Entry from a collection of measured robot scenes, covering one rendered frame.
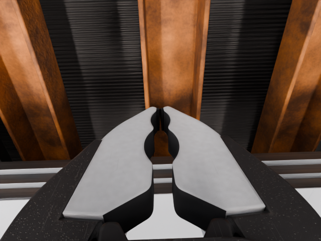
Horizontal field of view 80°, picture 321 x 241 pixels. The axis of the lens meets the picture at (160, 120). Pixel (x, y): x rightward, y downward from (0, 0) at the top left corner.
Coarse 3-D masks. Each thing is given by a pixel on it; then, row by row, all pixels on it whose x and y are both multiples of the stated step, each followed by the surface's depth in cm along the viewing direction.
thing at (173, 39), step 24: (144, 0) 24; (168, 0) 25; (192, 0) 25; (144, 24) 22; (168, 24) 26; (192, 24) 26; (144, 48) 23; (168, 48) 28; (192, 48) 28; (144, 72) 25; (168, 72) 29; (192, 72) 30; (168, 96) 31; (192, 96) 31
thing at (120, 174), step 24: (144, 120) 11; (120, 144) 9; (144, 144) 9; (96, 168) 8; (120, 168) 7; (144, 168) 7; (96, 192) 7; (120, 192) 6; (144, 192) 6; (72, 216) 6; (96, 216) 6; (120, 216) 6; (144, 216) 7
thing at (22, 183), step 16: (48, 160) 20; (64, 160) 20; (160, 160) 20; (272, 160) 20; (288, 160) 20; (304, 160) 20; (320, 160) 20; (0, 176) 19; (16, 176) 19; (32, 176) 19; (48, 176) 19; (160, 176) 19; (288, 176) 19; (304, 176) 19; (320, 176) 19; (0, 192) 19; (16, 192) 19; (32, 192) 19; (160, 192) 18
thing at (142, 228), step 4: (140, 224) 20; (144, 224) 20; (136, 228) 21; (140, 228) 21; (144, 228) 21; (128, 232) 21; (132, 232) 21; (136, 232) 21; (140, 232) 21; (144, 232) 21; (128, 236) 21; (132, 236) 22; (136, 236) 22; (140, 236) 22; (144, 236) 22
